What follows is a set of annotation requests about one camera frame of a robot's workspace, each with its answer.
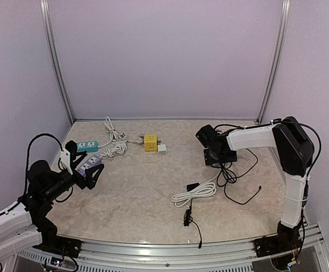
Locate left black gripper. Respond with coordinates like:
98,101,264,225
44,163,103,202

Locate purple power strip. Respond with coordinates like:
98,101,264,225
76,155,102,177

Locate black USB cable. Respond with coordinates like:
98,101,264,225
216,163,238,188

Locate thin black charging cable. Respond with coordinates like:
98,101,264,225
223,148,263,205

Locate white plug adapter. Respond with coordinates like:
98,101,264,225
157,144,167,155

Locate yellow cube socket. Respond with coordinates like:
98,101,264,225
143,134,158,152

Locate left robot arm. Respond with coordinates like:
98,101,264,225
0,141,104,271

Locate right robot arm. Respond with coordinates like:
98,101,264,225
195,116,321,260

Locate teal power strip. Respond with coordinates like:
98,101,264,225
77,141,99,153

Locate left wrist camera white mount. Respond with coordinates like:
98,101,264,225
58,140,78,175

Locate white coiled power cords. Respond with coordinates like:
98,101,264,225
99,116,220,208

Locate black power adapter with cable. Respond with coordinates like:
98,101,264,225
183,183,203,249

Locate aluminium front rail frame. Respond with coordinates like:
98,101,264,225
4,224,329,271

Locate right aluminium corner post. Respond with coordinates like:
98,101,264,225
257,0,291,124

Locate aluminium corner post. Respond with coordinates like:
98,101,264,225
40,0,76,126
257,0,291,124

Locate left aluminium corner post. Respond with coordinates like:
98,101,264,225
40,0,76,126

